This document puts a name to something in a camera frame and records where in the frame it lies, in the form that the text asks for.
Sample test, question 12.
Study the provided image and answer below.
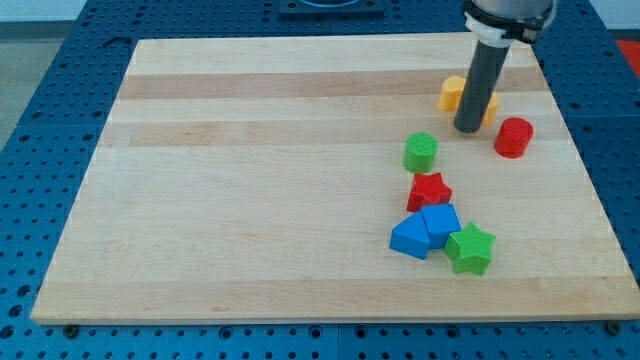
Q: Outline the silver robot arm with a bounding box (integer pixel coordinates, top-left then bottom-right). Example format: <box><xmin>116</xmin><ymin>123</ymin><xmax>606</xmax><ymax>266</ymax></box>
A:
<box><xmin>454</xmin><ymin>0</ymin><xmax>558</xmax><ymax>134</ymax></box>

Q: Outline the blue cube block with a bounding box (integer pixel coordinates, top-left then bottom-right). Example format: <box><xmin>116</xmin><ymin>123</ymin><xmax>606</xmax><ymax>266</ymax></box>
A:
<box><xmin>421</xmin><ymin>204</ymin><xmax>461</xmax><ymax>249</ymax></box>

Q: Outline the yellow heart block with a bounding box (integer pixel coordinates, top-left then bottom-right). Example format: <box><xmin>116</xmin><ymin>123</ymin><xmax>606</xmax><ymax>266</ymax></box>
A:
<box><xmin>438</xmin><ymin>75</ymin><xmax>500</xmax><ymax>127</ymax></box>

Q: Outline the green cylinder block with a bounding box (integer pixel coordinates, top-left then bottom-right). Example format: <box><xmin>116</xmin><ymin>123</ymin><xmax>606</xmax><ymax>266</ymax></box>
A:
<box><xmin>403</xmin><ymin>132</ymin><xmax>438</xmax><ymax>173</ymax></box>

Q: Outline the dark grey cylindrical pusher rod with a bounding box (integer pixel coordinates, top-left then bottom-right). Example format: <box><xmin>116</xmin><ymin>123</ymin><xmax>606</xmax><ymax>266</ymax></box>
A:
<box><xmin>454</xmin><ymin>41</ymin><xmax>509</xmax><ymax>133</ymax></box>

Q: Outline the red star block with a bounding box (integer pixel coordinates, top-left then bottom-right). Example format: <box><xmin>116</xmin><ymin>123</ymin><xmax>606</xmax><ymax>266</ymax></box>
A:
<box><xmin>406</xmin><ymin>173</ymin><xmax>453</xmax><ymax>212</ymax></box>

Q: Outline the light wooden board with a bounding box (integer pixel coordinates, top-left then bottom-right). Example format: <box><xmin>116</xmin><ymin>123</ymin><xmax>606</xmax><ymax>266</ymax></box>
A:
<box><xmin>31</xmin><ymin>33</ymin><xmax>639</xmax><ymax>325</ymax></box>

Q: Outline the blue triangular block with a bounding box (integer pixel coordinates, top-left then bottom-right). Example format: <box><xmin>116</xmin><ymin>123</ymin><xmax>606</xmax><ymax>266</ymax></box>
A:
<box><xmin>389</xmin><ymin>212</ymin><xmax>431</xmax><ymax>260</ymax></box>

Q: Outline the red cylinder block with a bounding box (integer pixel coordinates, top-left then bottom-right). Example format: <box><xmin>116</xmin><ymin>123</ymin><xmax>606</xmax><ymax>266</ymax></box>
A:
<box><xmin>494</xmin><ymin>117</ymin><xmax>535</xmax><ymax>159</ymax></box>

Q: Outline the green star block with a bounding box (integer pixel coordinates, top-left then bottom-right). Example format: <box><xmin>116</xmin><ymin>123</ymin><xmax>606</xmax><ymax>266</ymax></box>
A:
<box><xmin>444</xmin><ymin>222</ymin><xmax>496</xmax><ymax>276</ymax></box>

